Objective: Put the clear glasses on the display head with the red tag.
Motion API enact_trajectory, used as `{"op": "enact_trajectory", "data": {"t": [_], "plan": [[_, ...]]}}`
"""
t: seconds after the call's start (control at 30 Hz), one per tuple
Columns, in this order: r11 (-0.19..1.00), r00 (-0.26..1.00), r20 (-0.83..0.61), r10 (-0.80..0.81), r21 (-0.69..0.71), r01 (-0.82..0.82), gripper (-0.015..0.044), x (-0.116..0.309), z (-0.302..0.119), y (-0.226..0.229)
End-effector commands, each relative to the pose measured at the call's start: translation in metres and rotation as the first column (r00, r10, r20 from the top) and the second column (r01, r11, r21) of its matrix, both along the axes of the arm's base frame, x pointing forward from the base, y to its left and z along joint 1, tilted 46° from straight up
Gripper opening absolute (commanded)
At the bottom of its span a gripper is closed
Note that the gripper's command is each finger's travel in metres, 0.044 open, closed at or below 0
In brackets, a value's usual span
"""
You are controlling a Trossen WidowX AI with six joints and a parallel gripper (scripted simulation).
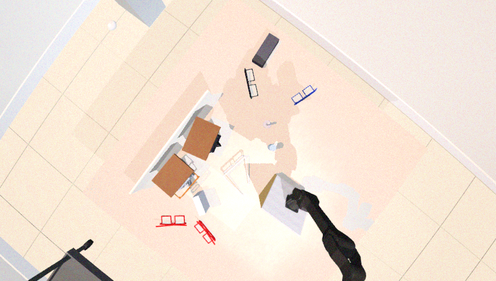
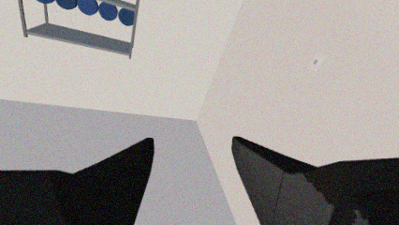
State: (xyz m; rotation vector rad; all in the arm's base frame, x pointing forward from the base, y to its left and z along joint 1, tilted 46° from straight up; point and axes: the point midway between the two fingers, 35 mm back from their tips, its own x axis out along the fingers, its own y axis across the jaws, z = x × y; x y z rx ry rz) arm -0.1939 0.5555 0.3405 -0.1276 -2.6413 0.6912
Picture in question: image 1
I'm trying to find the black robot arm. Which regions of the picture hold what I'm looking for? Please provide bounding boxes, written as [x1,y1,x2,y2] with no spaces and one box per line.
[285,187,366,281]

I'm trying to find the white flat panel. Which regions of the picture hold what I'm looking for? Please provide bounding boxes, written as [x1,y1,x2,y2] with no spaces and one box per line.
[129,90,212,195]

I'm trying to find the black-framed clear glasses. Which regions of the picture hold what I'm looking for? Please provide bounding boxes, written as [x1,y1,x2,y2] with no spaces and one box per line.
[244,68,258,99]

